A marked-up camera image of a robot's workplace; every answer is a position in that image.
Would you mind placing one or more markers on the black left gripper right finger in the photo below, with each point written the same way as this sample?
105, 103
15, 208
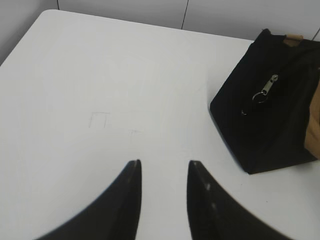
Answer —
214, 215

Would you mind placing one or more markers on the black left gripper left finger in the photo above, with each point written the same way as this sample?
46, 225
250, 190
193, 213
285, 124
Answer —
114, 215

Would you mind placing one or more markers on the black canvas tote bag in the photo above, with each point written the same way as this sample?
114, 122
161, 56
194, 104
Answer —
284, 131

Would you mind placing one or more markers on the silver zipper pull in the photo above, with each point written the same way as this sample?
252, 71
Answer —
262, 95

